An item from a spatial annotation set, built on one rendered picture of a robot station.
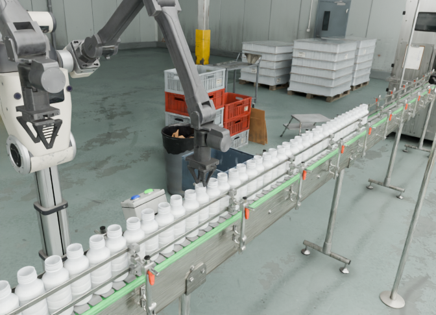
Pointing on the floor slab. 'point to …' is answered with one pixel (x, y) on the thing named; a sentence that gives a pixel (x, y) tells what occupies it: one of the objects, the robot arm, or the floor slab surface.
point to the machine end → (429, 8)
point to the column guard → (202, 47)
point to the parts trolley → (235, 73)
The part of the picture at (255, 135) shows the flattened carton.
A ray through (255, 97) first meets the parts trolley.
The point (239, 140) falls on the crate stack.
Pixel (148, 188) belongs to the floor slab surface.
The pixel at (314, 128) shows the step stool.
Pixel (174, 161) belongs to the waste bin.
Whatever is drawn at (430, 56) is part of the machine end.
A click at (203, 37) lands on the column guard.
